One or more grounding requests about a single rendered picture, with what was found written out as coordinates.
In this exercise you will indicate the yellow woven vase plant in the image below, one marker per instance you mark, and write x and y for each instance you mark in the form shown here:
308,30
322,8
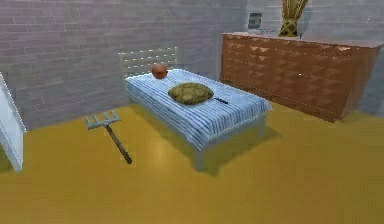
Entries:
290,18

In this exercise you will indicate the grey garden fork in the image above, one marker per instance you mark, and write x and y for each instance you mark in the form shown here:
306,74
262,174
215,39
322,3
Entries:
108,128

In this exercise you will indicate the green patterned pillow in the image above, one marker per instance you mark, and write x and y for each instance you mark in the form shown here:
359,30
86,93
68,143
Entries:
190,93

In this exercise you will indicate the blue striped bed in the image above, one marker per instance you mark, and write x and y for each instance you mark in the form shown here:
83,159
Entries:
206,116

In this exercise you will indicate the brown wooden dresser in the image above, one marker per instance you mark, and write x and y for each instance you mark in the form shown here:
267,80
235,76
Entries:
286,73

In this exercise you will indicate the orange basketball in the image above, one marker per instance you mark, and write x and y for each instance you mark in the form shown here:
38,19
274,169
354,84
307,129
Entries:
159,71

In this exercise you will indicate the small grey wall panel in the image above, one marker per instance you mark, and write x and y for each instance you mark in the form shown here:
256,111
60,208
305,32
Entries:
255,20

